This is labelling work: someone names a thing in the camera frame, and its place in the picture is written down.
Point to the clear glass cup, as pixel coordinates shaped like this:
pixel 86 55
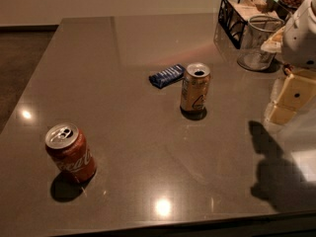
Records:
pixel 259 29

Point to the blue snack wrapper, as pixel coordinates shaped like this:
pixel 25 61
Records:
pixel 167 76

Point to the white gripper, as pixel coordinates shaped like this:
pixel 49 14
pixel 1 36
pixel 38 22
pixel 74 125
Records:
pixel 300 44

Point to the red Coca-Cola can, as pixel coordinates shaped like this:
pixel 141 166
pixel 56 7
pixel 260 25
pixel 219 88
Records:
pixel 67 146

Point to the black wire basket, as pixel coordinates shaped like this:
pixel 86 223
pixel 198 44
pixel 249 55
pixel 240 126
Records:
pixel 233 16

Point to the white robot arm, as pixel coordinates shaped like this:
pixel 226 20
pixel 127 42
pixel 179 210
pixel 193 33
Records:
pixel 296 42

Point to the gold soda can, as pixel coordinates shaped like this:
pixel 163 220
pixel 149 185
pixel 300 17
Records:
pixel 195 87

